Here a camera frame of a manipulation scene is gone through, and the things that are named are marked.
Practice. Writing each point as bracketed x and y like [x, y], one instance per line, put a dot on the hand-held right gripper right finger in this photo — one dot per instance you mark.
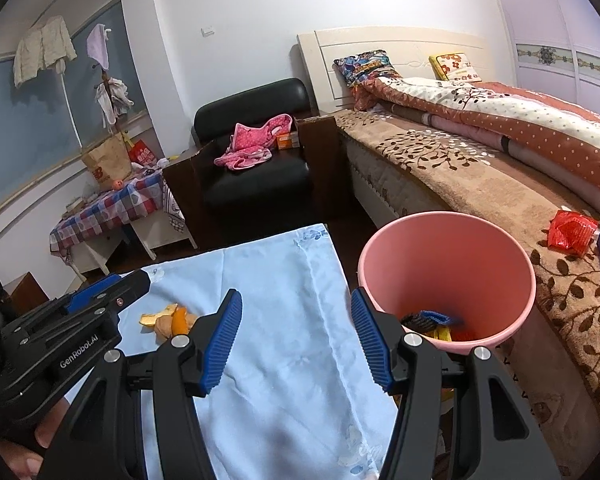
[372, 340]

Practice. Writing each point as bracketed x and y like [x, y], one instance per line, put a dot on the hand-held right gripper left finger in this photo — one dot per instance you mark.
[220, 340]

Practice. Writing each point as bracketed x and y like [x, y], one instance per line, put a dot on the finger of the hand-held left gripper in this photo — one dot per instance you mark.
[90, 292]
[130, 290]

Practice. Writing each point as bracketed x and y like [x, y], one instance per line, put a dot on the black foam net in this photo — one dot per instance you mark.
[416, 322]

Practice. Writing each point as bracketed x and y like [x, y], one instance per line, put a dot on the orange peel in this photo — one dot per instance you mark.
[167, 325]

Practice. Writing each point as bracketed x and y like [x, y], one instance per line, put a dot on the yellow plastic wrapper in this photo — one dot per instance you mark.
[440, 335]

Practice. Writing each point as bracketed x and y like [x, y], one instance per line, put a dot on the blue foam net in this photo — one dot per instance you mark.
[442, 317]

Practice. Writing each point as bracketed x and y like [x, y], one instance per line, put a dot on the pink plastic bucket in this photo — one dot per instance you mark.
[445, 260]

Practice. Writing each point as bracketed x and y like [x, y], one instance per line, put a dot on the person's left hand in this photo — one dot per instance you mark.
[50, 425]

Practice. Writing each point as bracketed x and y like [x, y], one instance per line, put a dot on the white side table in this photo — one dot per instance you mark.
[160, 240]

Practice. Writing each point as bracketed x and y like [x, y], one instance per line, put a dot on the brown wooden board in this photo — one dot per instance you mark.
[25, 292]

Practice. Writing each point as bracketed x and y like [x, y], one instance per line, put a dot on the light blue floral tablecloth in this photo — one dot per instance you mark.
[280, 310]

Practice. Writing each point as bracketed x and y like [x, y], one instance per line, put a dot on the checked tablecloth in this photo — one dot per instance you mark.
[105, 210]

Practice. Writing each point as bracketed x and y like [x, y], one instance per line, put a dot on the patterned white cloth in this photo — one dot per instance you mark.
[172, 215]

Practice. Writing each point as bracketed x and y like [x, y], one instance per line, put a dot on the small pale box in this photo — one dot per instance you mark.
[75, 207]

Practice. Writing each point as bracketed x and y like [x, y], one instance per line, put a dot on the brown paper bag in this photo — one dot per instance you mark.
[107, 160]

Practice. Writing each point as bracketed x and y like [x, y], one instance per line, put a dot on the red gift bag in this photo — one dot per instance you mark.
[140, 152]

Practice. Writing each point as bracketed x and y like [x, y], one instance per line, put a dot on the quilted mattress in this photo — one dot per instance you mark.
[380, 185]

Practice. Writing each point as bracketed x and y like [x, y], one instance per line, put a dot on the black leather armchair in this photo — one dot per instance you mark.
[260, 180]

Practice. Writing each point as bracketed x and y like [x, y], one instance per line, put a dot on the white pole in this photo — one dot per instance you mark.
[70, 110]

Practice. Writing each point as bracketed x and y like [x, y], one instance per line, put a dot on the pink polka dot garment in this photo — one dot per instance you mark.
[250, 140]

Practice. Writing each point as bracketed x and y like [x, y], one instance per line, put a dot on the brown leaf-pattern blanket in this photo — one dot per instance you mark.
[480, 180]

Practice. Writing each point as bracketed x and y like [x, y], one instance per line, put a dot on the white hanging clothes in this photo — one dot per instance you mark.
[115, 97]

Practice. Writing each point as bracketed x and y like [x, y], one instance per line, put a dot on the small orange box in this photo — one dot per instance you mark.
[285, 141]

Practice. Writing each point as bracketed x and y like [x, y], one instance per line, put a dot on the red plastic packet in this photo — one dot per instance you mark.
[572, 232]

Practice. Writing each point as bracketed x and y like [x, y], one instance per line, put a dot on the lilac hanging towel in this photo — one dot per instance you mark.
[99, 45]

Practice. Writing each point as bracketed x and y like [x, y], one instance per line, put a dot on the cream hanging jacket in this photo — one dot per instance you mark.
[42, 47]

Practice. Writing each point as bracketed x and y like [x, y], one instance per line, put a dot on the polka dot floral quilt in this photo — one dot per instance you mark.
[530, 125]

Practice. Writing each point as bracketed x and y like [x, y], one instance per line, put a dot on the cream bed headboard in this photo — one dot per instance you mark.
[320, 70]

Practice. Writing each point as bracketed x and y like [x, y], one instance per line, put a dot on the colourful printed pillow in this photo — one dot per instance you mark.
[365, 65]

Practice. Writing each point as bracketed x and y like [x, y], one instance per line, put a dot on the yellow floral pillow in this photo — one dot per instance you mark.
[455, 65]

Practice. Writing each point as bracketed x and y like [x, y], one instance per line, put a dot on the lilac wardrobe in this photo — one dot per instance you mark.
[545, 20]

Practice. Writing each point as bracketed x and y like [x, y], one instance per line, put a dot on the white wall switch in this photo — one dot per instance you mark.
[208, 30]

